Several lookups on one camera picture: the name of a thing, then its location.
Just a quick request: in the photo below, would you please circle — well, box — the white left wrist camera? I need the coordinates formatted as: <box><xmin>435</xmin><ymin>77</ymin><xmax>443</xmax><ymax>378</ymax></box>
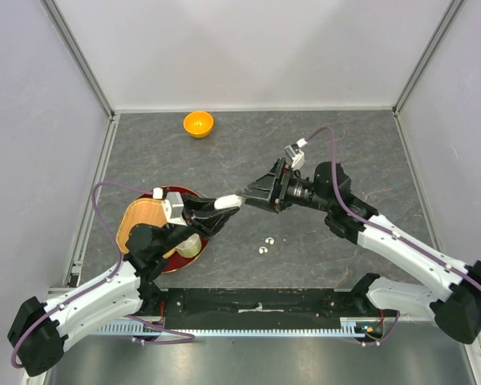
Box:
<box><xmin>162</xmin><ymin>192</ymin><xmax>187</xmax><ymax>226</ymax></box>

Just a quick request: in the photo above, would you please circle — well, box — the orange plastic bowl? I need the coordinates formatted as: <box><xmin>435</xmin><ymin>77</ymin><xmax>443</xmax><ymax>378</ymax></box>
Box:
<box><xmin>183</xmin><ymin>111</ymin><xmax>214</xmax><ymax>139</ymax></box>

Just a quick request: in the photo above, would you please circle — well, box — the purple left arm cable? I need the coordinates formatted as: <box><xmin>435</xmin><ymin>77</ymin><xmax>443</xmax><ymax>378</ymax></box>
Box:
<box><xmin>10</xmin><ymin>182</ymin><xmax>156</xmax><ymax>369</ymax></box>

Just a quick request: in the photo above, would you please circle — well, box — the woven bamboo mat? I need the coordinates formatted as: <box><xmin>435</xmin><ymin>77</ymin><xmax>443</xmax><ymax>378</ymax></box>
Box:
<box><xmin>115</xmin><ymin>197</ymin><xmax>168</xmax><ymax>254</ymax></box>

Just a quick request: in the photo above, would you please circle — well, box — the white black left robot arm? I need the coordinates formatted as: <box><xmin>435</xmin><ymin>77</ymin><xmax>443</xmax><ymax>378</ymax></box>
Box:
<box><xmin>7</xmin><ymin>191</ymin><xmax>245</xmax><ymax>377</ymax></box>

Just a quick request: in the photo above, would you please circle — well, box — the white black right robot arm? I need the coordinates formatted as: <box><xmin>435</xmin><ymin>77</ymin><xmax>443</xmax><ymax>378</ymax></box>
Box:
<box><xmin>236</xmin><ymin>158</ymin><xmax>481</xmax><ymax>344</ymax></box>

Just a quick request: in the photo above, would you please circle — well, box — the white earbud charging case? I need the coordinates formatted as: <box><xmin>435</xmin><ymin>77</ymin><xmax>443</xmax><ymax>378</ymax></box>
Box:
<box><xmin>213</xmin><ymin>194</ymin><xmax>245</xmax><ymax>210</ymax></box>

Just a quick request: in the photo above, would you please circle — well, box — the round red lacquer tray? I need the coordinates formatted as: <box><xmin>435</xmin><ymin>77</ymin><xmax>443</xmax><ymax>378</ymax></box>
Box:
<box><xmin>131</xmin><ymin>185</ymin><xmax>213</xmax><ymax>274</ymax></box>

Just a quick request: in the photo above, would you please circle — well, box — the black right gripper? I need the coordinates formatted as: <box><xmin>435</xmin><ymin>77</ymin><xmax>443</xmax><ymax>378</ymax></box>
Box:
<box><xmin>236</xmin><ymin>157</ymin><xmax>333</xmax><ymax>214</ymax></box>

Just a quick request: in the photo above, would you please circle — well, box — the pale green plastic cup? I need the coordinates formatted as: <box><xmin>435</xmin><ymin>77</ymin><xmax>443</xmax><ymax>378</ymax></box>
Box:
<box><xmin>176</xmin><ymin>233</ymin><xmax>202</xmax><ymax>259</ymax></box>

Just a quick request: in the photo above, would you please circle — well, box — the white slotted cable duct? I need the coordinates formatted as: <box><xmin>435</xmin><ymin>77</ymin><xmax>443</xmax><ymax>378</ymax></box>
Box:
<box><xmin>91</xmin><ymin>318</ymin><xmax>382</xmax><ymax>338</ymax></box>

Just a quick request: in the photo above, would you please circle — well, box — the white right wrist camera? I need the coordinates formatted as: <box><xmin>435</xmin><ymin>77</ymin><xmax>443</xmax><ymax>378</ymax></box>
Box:
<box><xmin>285</xmin><ymin>144</ymin><xmax>305</xmax><ymax>170</ymax></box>

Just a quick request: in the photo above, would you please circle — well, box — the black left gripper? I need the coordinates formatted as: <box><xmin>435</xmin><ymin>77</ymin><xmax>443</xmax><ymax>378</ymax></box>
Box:
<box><xmin>156</xmin><ymin>192</ymin><xmax>240</xmax><ymax>256</ymax></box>

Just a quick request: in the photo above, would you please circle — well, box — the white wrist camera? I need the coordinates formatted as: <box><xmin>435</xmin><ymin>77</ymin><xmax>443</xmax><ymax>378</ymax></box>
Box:
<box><xmin>162</xmin><ymin>192</ymin><xmax>187</xmax><ymax>226</ymax></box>
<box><xmin>285</xmin><ymin>144</ymin><xmax>305</xmax><ymax>170</ymax></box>

